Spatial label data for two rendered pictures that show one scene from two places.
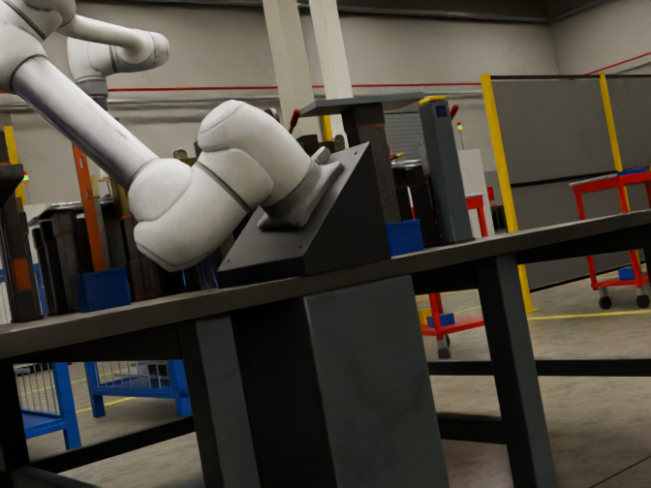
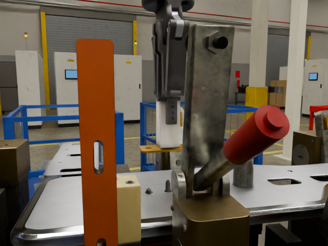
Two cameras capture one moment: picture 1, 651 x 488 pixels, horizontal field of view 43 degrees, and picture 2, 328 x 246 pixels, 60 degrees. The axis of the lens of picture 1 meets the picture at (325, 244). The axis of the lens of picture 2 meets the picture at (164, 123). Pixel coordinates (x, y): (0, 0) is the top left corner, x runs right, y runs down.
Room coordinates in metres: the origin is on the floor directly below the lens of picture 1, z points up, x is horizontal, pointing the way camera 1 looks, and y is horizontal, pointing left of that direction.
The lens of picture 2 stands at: (2.02, 0.50, 1.16)
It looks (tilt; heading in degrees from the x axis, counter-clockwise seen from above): 8 degrees down; 15
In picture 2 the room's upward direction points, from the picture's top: straight up
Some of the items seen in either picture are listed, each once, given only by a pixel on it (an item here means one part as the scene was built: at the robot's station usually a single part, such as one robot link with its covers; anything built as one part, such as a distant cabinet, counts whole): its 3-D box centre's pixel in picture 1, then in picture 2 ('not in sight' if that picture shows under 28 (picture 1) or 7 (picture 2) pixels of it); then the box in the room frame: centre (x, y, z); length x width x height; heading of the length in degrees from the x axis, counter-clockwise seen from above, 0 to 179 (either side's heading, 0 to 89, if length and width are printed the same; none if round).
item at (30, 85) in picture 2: not in sight; (31, 82); (9.20, 6.37, 1.22); 2.40 x 0.54 x 2.45; 34
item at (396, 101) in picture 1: (360, 105); not in sight; (2.45, -0.18, 1.16); 0.37 x 0.14 x 0.02; 117
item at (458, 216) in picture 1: (446, 173); not in sight; (2.57, -0.41, 0.92); 0.08 x 0.08 x 0.44; 27
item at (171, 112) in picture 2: not in sight; (173, 106); (2.41, 0.58, 1.13); 0.03 x 0.01 x 0.05; 27
